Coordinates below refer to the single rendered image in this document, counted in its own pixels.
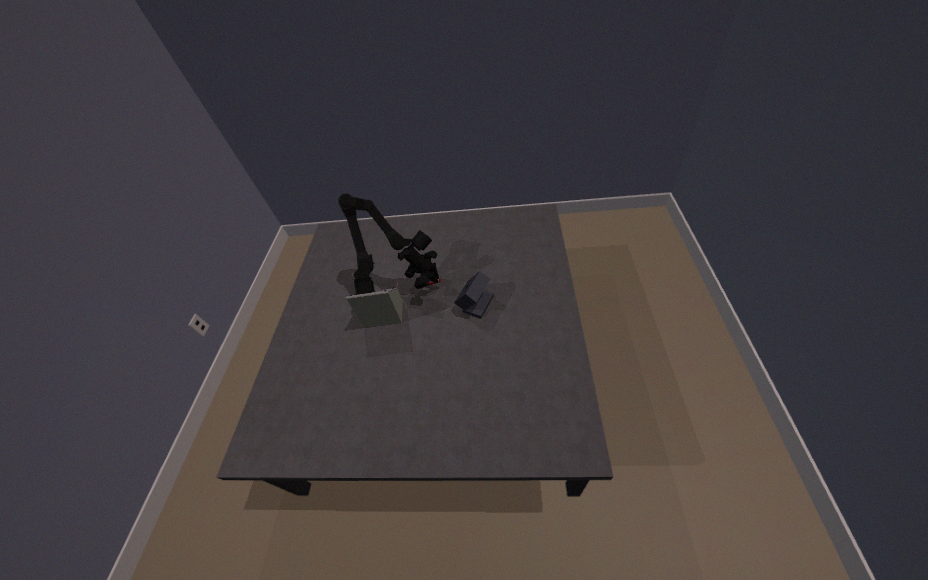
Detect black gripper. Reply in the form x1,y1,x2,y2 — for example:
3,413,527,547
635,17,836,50
410,251,439,289

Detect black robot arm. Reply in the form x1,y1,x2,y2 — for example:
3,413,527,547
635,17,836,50
338,193,432,295

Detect dark grey sloped panel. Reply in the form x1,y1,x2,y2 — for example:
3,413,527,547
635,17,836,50
454,271,494,319

